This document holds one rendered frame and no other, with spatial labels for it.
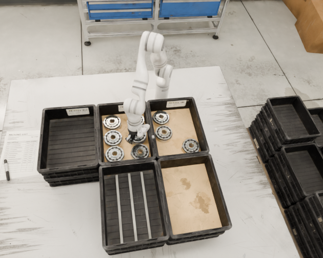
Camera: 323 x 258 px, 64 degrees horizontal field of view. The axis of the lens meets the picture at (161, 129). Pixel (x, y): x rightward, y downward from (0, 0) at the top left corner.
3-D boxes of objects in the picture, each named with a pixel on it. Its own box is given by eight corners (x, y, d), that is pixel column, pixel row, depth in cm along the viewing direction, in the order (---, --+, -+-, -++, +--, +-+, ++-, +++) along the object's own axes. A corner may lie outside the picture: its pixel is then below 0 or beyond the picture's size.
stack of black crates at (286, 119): (246, 127, 249) (266, 98, 212) (274, 124, 254) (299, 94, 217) (262, 165, 229) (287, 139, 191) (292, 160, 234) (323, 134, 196)
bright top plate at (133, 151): (129, 146, 147) (129, 145, 147) (146, 143, 149) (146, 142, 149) (133, 161, 142) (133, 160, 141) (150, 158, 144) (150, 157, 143)
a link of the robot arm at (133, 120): (122, 123, 133) (138, 127, 132) (121, 104, 120) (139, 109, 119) (126, 112, 136) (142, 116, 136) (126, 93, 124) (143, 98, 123)
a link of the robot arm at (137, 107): (141, 116, 121) (149, 87, 120) (123, 111, 121) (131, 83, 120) (144, 116, 128) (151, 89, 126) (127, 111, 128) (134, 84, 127)
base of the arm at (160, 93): (154, 93, 189) (156, 77, 175) (167, 94, 190) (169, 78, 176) (154, 103, 185) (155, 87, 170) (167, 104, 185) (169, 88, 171)
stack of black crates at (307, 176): (263, 165, 229) (281, 146, 200) (293, 160, 234) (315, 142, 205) (282, 210, 208) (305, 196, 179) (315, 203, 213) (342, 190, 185)
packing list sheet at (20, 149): (3, 131, 162) (3, 131, 162) (42, 128, 166) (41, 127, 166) (-5, 180, 145) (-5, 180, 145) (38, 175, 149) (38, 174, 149)
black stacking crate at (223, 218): (155, 168, 146) (157, 159, 136) (205, 162, 151) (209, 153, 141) (167, 242, 125) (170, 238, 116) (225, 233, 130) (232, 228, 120)
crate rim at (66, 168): (43, 110, 149) (42, 107, 147) (96, 106, 154) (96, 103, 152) (37, 174, 128) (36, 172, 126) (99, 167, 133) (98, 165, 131)
